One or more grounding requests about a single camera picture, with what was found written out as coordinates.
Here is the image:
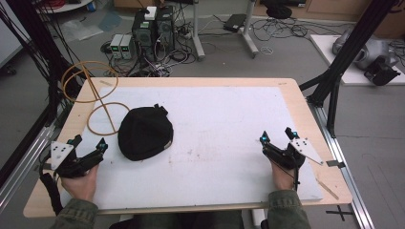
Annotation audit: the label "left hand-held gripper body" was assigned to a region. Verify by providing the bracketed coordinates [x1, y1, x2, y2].
[49, 139, 104, 179]

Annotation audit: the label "clear plastic sheet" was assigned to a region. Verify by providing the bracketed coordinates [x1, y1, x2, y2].
[59, 18, 104, 43]

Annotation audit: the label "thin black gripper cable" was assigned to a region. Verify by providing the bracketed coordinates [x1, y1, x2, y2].
[270, 156, 302, 193]

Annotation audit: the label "black device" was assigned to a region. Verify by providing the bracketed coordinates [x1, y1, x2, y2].
[363, 55, 402, 87]

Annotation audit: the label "black computer tower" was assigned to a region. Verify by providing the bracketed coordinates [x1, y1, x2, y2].
[131, 10, 157, 63]
[155, 5, 176, 53]

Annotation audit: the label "flat black box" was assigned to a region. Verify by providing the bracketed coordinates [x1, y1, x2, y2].
[223, 12, 248, 33]

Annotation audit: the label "white table mat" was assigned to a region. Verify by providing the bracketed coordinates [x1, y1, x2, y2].
[60, 85, 325, 212]

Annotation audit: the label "white box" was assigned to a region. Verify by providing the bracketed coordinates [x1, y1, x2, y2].
[143, 6, 159, 21]

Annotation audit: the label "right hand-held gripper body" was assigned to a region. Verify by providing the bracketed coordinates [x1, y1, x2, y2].
[262, 137, 325, 171]

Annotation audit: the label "black floor cables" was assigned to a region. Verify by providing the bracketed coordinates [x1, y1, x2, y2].
[249, 15, 352, 44]

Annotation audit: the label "thin wooden stick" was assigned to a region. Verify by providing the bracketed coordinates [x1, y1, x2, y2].
[315, 178, 340, 201]

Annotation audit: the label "grey power supply unit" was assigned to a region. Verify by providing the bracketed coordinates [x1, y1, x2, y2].
[118, 33, 137, 60]
[109, 33, 124, 59]

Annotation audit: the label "black metal frame post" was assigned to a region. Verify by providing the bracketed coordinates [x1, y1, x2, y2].
[0, 0, 84, 179]
[298, 0, 405, 139]

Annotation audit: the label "black cap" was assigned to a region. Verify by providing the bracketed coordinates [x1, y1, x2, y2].
[117, 103, 175, 162]

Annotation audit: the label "black stool base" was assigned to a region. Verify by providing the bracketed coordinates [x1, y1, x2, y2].
[265, 5, 293, 20]

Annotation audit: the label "person's right hand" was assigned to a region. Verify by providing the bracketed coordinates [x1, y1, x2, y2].
[269, 157, 298, 193]

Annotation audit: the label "black sleeved gripper cable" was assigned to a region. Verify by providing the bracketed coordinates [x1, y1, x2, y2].
[38, 152, 65, 217]

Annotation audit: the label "white floor board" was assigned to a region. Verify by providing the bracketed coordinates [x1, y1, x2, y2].
[309, 33, 405, 86]

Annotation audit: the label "person's left hand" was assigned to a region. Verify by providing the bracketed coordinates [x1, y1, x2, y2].
[60, 164, 99, 202]

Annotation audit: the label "grey robot shell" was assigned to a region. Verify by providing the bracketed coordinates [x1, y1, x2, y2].
[331, 29, 400, 72]

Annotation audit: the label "black tape cross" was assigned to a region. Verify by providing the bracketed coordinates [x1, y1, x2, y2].
[325, 204, 354, 222]

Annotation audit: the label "tangle of floor cables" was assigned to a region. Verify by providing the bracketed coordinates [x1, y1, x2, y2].
[99, 18, 199, 78]

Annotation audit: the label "wooden ring hat stand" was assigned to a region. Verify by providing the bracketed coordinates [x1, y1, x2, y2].
[60, 60, 131, 137]

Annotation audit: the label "aluminium rail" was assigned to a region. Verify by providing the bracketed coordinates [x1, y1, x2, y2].
[0, 104, 66, 213]
[307, 98, 376, 229]

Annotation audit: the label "grey tape piece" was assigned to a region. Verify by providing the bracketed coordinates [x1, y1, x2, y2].
[325, 159, 347, 170]

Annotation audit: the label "grey desk leg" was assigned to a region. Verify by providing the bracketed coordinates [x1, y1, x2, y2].
[239, 0, 261, 59]
[191, 0, 207, 62]

